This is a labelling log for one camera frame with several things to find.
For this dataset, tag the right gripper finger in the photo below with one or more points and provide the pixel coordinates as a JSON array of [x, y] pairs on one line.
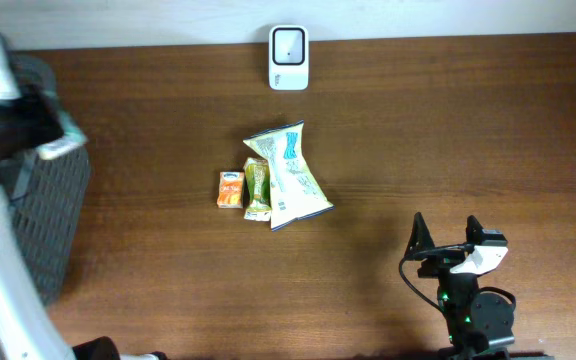
[[420, 239], [474, 231]]

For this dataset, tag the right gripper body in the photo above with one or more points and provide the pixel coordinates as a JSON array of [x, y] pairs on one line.
[[439, 265]]

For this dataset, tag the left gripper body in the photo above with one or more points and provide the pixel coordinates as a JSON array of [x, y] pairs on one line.
[[11, 126]]

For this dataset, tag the green yellow snack packet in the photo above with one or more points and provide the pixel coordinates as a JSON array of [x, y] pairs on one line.
[[257, 179]]

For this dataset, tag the orange tissue pack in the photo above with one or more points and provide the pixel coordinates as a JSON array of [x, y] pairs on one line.
[[230, 191]]

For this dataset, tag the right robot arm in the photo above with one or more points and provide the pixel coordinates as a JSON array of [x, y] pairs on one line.
[[479, 319]]

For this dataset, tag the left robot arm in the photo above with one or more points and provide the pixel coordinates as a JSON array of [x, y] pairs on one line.
[[26, 331]]

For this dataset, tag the white barcode scanner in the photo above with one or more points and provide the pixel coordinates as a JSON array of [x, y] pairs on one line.
[[288, 57]]

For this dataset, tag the dark grey plastic basket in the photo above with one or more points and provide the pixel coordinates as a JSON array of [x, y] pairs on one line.
[[45, 197]]

